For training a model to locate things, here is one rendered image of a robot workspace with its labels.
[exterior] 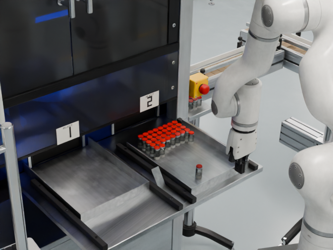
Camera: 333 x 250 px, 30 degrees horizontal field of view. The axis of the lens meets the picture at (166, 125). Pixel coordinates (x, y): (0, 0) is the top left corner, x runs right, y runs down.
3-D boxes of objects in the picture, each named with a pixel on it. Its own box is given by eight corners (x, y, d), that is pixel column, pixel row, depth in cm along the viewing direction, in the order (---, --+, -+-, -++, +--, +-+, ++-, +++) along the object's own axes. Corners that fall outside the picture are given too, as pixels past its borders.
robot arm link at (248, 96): (237, 127, 190) (263, 121, 193) (240, 89, 183) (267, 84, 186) (224, 114, 197) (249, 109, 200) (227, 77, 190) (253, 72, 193)
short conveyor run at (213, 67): (172, 116, 247) (173, 81, 238) (147, 101, 257) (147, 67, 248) (285, 70, 285) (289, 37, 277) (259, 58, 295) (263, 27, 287)
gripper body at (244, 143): (246, 114, 201) (244, 143, 207) (224, 124, 196) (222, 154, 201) (264, 123, 196) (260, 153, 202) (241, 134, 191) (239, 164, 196)
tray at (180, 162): (126, 150, 218) (126, 142, 217) (182, 126, 233) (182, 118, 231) (191, 197, 196) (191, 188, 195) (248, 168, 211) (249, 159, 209)
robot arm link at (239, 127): (245, 108, 200) (244, 116, 202) (225, 116, 195) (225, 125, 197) (264, 118, 195) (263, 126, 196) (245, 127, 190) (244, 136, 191)
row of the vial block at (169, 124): (136, 146, 220) (136, 135, 218) (174, 130, 230) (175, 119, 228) (139, 149, 219) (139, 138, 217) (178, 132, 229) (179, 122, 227)
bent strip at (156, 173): (150, 184, 202) (150, 169, 199) (157, 180, 204) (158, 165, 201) (179, 205, 193) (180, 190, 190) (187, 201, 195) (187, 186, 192)
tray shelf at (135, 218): (11, 181, 205) (10, 177, 204) (171, 115, 244) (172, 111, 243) (94, 261, 174) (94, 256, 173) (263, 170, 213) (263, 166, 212)
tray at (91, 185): (24, 171, 206) (23, 162, 205) (88, 145, 221) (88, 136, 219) (81, 223, 185) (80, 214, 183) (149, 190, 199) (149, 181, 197)
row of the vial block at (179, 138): (148, 155, 216) (148, 144, 214) (187, 138, 226) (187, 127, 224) (152, 157, 215) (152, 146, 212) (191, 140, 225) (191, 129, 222)
